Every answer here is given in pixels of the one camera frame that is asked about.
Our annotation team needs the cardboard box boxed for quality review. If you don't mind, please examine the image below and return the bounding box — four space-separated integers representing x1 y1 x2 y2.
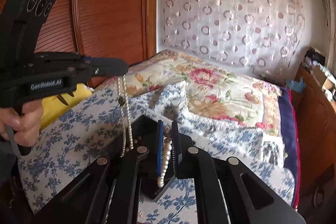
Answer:
311 65 335 91

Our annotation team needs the yellow plush toy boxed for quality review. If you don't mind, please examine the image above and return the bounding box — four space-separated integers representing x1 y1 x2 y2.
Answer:
41 84 93 130

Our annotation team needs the wooden sideboard cabinet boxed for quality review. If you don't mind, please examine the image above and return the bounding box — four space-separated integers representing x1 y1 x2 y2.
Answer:
290 63 336 198

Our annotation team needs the wooden wardrobe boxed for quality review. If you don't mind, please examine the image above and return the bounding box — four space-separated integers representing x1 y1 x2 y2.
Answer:
0 0 158 88

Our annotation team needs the black jewelry box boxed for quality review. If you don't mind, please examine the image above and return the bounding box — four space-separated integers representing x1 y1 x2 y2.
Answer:
115 114 195 202

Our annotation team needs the pink floral quilt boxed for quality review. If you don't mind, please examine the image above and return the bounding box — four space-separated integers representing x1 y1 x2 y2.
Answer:
96 49 283 136

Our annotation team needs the left hand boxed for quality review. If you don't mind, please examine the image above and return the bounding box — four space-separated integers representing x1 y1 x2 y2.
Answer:
1 100 43 147

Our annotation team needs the blue floral bedspread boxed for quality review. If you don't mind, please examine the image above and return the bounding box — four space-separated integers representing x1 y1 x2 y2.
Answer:
16 80 296 224

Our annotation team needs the navy blue blanket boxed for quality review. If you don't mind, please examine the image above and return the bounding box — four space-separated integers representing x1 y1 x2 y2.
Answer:
278 87 301 209

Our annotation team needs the white pearl necklace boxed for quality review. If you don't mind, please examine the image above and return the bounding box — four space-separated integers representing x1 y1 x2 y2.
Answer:
116 74 174 188

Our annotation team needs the circle pattern sheer curtain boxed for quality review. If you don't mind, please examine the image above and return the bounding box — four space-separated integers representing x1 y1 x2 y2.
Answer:
159 0 305 72

